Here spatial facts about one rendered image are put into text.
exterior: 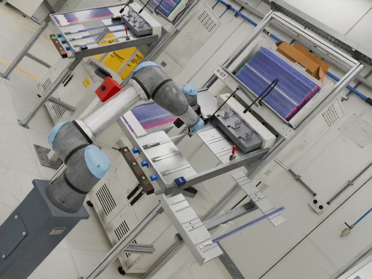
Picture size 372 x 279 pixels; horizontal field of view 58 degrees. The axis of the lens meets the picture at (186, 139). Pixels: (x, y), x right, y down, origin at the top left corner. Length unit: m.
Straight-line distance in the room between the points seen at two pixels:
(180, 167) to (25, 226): 0.83
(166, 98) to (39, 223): 0.66
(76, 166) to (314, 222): 2.57
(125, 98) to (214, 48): 3.32
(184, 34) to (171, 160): 1.54
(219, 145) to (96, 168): 0.96
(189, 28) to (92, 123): 1.95
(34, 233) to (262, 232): 2.57
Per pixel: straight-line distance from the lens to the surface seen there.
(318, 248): 3.42
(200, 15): 3.15
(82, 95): 3.03
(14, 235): 1.45
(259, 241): 3.57
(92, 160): 1.26
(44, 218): 1.34
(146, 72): 1.40
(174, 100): 1.36
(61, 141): 1.33
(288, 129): 2.07
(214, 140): 2.05
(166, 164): 1.85
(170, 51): 3.14
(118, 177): 2.41
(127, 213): 2.29
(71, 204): 1.34
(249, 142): 2.02
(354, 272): 1.76
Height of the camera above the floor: 1.26
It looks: 10 degrees down
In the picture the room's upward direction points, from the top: 43 degrees clockwise
